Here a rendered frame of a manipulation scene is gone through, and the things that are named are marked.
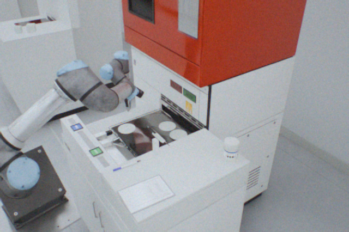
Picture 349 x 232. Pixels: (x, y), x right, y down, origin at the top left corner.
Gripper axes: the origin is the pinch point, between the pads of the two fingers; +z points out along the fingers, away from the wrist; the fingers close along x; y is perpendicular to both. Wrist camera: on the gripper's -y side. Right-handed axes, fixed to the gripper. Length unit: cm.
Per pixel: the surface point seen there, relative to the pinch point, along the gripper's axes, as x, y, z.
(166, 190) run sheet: 57, -33, 2
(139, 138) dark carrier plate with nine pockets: 14.1, -9.1, 9.1
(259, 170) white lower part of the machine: -31, -85, 63
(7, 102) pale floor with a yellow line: -141, 198, 102
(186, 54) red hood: 2, -33, -38
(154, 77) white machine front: -30.4, -8.0, -6.2
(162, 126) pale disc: 1.2, -19.9, 8.9
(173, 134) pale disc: 7.9, -27.5, 8.9
